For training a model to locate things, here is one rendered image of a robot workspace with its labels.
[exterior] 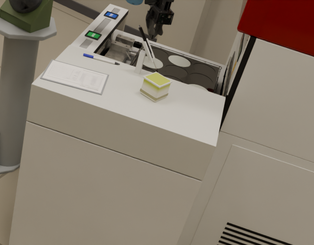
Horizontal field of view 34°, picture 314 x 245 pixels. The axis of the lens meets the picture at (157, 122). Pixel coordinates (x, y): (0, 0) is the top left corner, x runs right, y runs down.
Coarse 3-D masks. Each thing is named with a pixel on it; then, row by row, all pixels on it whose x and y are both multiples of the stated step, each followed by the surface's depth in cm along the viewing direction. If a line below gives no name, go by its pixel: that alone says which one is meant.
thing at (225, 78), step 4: (228, 64) 221; (228, 68) 217; (224, 72) 233; (228, 72) 214; (224, 76) 226; (224, 80) 223; (224, 84) 205; (224, 88) 200; (220, 92) 212; (224, 92) 198; (224, 96) 195
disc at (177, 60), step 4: (172, 56) 222; (176, 56) 224; (180, 56) 225; (172, 60) 219; (176, 60) 220; (180, 60) 221; (184, 60) 223; (176, 64) 217; (180, 64) 218; (184, 64) 219; (188, 64) 220
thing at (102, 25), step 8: (112, 8) 235; (120, 8) 237; (104, 16) 225; (120, 16) 230; (96, 24) 215; (104, 24) 218; (112, 24) 220; (96, 32) 210; (104, 32) 211; (80, 40) 199; (88, 40) 202; (96, 40) 202; (80, 48) 193; (88, 48) 195; (96, 48) 197
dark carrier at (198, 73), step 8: (152, 48) 225; (160, 48) 227; (160, 56) 220; (168, 56) 222; (184, 56) 226; (136, 64) 208; (168, 64) 215; (192, 64) 221; (200, 64) 224; (208, 64) 226; (160, 72) 207; (168, 72) 209; (176, 72) 211; (184, 72) 213; (192, 72) 215; (200, 72) 217; (208, 72) 219; (216, 72) 221; (176, 80) 205; (184, 80) 207; (192, 80) 209; (200, 80) 211; (208, 80) 213; (208, 88) 206
